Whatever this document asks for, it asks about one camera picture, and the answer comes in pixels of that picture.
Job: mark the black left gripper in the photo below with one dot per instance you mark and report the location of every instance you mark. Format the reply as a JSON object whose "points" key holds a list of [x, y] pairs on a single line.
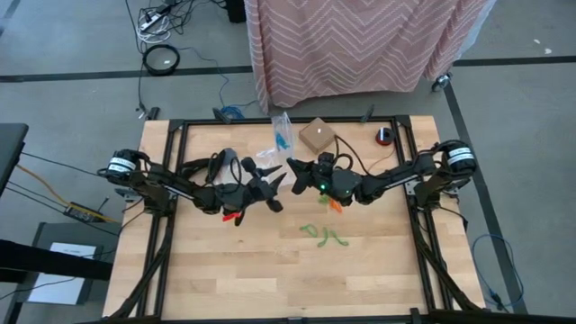
{"points": [[243, 193]]}

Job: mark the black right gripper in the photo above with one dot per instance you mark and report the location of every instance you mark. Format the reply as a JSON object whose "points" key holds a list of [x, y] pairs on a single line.
{"points": [[335, 182]]}

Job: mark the clear plastic bag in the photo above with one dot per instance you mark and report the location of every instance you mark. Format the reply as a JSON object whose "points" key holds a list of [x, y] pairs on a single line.
{"points": [[282, 123]]}

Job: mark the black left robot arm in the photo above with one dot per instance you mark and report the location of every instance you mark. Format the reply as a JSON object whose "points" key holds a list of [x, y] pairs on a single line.
{"points": [[180, 189]]}

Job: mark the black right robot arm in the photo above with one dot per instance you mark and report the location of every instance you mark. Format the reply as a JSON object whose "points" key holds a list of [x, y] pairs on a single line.
{"points": [[396, 177]]}

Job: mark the orange rubber band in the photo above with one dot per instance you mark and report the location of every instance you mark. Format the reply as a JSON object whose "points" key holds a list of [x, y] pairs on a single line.
{"points": [[335, 207]]}

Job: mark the long green rubber band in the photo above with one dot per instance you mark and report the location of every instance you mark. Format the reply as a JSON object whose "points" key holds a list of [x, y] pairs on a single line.
{"points": [[343, 243]]}

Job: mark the small cardboard box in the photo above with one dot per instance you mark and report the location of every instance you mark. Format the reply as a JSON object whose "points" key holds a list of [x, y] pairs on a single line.
{"points": [[317, 135]]}

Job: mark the black table clamp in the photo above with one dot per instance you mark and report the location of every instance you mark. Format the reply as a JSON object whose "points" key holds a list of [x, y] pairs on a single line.
{"points": [[154, 113], [221, 116]]}

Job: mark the red black tape roll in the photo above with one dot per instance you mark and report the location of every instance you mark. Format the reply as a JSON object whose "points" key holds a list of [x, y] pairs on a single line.
{"points": [[384, 140]]}

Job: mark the pink chevron cloth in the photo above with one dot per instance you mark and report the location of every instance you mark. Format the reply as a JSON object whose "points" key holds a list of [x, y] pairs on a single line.
{"points": [[351, 45]]}

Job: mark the silver caster wheel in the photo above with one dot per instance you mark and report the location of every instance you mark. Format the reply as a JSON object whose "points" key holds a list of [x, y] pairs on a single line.
{"points": [[442, 82]]}

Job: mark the black box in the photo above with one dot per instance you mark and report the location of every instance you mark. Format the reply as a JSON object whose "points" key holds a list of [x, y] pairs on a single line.
{"points": [[236, 11]]}

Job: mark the black and yellow device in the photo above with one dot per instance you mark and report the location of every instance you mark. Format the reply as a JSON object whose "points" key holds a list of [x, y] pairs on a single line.
{"points": [[83, 213]]}

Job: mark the white power strip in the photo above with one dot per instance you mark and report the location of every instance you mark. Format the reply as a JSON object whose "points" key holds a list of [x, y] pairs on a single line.
{"points": [[150, 21]]}

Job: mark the grey cabinet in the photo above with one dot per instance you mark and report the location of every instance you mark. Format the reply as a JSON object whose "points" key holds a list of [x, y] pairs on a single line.
{"points": [[67, 234]]}

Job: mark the white paper sheet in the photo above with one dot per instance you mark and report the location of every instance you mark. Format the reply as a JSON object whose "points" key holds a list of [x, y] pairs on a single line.
{"points": [[58, 290]]}

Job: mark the black bar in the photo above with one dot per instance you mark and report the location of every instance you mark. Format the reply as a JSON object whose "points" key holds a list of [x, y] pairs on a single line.
{"points": [[45, 261]]}

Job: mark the black desk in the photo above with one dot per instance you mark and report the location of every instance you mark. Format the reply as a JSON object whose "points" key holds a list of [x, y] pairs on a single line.
{"points": [[11, 148]]}

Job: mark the black aluminium table frame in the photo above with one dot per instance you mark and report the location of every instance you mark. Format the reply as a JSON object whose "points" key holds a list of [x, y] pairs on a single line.
{"points": [[202, 120]]}

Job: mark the silver mounting bracket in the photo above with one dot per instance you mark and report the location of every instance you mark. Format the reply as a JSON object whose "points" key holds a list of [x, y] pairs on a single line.
{"points": [[410, 187]]}

